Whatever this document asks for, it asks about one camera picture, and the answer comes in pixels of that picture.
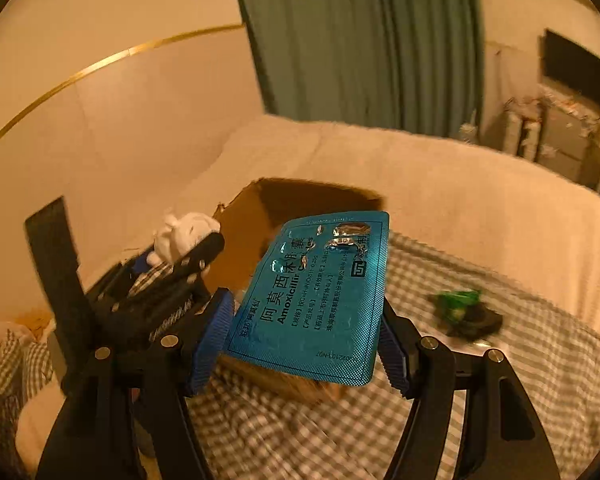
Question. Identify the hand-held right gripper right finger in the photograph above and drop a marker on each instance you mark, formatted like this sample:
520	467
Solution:
395	360

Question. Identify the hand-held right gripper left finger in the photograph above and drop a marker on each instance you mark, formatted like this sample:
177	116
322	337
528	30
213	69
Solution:
212	345

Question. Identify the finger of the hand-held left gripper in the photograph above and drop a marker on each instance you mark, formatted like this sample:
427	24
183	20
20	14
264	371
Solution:
139	263
202	252

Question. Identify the white rabbit plush toy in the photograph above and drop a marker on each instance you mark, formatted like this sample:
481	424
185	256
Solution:
185	232

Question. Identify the brown cardboard box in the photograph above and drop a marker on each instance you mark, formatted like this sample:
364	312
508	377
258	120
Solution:
250	232

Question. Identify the blue blister pill pack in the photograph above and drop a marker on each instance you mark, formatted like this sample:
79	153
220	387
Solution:
320	300

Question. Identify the green black toy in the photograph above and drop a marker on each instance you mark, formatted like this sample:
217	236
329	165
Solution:
460	302

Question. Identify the grey white checked blanket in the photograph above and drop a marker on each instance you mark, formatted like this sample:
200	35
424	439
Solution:
530	385

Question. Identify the cream fleece blanket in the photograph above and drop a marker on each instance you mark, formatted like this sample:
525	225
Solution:
480	200

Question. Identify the wide green curtain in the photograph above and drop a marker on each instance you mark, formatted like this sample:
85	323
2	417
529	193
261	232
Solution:
360	45

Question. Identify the grey small cabinet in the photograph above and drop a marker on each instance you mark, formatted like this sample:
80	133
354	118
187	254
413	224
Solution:
567	140

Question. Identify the black television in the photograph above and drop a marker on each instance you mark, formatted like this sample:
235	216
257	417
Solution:
575	67

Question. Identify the metal frame chair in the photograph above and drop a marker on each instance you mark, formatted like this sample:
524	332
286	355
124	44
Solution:
522	132

